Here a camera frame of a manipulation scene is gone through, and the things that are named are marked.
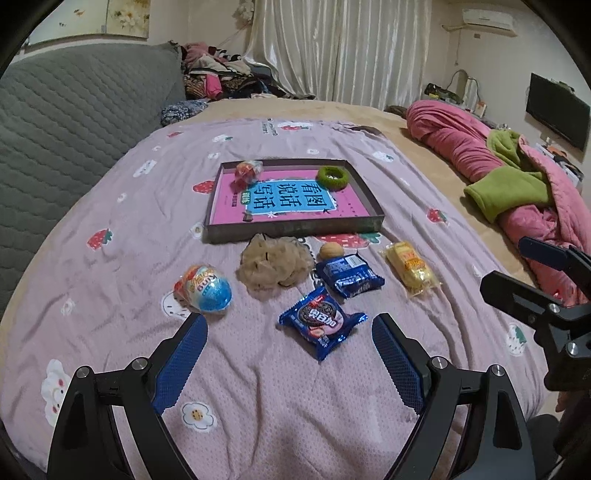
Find white shiny curtain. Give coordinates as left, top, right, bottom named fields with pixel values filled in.
left=242, top=0, right=432, bottom=109

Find pile of clothes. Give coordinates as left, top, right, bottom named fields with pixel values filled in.
left=178, top=41, right=317, bottom=102

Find cluttered grey dresser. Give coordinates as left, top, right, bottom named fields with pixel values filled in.
left=422, top=83, right=509, bottom=130

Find purple strawberry print blanket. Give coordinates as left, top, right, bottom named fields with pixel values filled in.
left=9, top=119, right=550, bottom=462

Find yellow snack packet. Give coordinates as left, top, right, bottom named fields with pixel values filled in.
left=379, top=241, right=441, bottom=298

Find rectangular blue biscuit packet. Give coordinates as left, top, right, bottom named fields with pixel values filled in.
left=315, top=253, right=386, bottom=300

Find white air conditioner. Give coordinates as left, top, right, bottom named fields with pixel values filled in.
left=462, top=9, right=518, bottom=38

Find dark floral cushion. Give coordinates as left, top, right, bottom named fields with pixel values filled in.
left=159, top=99, right=209, bottom=126

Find blue round cookie packet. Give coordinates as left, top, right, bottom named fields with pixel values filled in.
left=278, top=286, right=369, bottom=362

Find pink quilt with green lining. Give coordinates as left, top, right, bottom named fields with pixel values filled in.
left=405, top=99, right=591, bottom=308

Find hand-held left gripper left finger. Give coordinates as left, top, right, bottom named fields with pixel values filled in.
left=46, top=314, right=208, bottom=480

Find black wall television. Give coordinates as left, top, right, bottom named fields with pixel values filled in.
left=525, top=72, right=591, bottom=153

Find beige shower cap black cord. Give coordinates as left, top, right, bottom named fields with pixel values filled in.
left=236, top=233, right=315, bottom=291

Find dark shallow cardboard box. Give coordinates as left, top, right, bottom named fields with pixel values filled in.
left=202, top=159, right=385, bottom=245

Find grey quilted headboard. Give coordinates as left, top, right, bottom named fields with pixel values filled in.
left=0, top=42, right=188, bottom=315

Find floral wall painting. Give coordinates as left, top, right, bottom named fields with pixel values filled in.
left=23, top=0, right=151, bottom=44

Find egg-shaped toy candy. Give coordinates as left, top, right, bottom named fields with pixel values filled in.
left=174, top=264, right=233, bottom=313

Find green fluffy hair scrunchie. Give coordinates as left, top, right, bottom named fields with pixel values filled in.
left=316, top=166, right=352, bottom=191

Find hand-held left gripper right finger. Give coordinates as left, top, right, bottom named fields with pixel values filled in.
left=370, top=313, right=539, bottom=480

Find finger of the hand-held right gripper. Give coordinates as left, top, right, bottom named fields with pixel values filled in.
left=480, top=271, right=565, bottom=329
left=518, top=236, right=591, bottom=278

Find arched mirror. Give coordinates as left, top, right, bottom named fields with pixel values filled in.
left=450, top=69, right=481, bottom=109

